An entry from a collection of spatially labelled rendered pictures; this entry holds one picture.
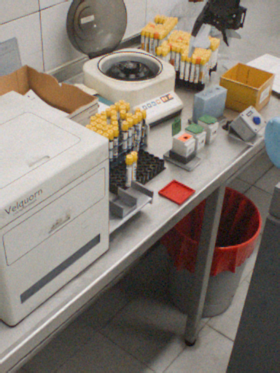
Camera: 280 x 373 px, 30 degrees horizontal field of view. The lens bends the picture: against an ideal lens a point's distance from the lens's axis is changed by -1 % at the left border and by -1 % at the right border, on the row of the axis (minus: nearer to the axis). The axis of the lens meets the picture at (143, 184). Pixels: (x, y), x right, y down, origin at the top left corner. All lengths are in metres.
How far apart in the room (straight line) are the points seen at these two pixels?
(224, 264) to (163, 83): 0.69
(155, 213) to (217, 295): 0.85
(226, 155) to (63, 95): 0.48
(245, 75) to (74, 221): 0.95
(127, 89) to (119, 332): 1.00
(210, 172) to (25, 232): 0.64
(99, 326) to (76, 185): 1.22
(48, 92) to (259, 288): 0.81
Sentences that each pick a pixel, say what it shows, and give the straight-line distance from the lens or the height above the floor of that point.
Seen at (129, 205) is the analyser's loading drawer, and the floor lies 0.92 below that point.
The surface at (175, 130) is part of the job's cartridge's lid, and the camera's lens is 1.41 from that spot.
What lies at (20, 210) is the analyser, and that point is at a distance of 0.90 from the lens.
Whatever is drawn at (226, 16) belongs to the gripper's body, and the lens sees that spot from 1.34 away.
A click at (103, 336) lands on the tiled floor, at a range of 2.12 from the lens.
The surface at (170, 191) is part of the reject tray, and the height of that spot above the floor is 0.88.
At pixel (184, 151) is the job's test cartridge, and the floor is 0.93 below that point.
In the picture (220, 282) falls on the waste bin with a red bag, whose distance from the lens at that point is 2.01.
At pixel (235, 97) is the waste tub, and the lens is 1.69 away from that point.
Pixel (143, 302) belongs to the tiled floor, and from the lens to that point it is 2.22.
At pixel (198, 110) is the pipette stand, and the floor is 0.93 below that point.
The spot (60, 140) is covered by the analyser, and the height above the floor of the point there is 1.18.
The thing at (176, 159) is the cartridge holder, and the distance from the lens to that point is 1.43.
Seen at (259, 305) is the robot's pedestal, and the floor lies 0.57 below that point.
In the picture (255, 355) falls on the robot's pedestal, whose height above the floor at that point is 0.36.
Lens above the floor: 1.73
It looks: 39 degrees down
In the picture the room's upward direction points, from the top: 3 degrees clockwise
